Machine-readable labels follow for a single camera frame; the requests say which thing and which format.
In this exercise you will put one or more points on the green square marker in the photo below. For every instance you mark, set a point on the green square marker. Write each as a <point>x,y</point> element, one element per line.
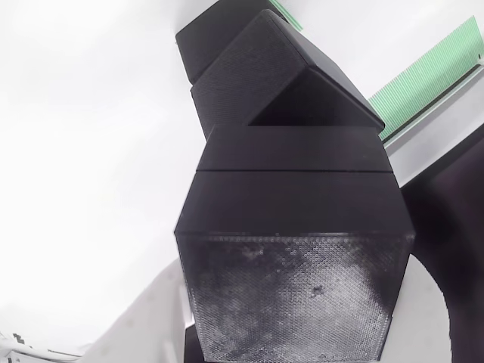
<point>291,17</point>

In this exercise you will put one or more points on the black cube block with seam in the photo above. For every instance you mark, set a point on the black cube block with seam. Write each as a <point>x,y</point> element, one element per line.
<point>295,196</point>

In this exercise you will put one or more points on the grey metal rail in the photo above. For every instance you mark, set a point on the grey metal rail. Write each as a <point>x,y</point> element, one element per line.
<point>431,107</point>

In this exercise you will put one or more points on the green striped strip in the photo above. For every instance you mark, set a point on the green striped strip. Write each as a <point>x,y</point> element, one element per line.
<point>427,72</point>

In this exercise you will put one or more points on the black flat panel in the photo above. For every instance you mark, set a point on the black flat panel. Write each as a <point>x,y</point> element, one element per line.
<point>453,227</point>

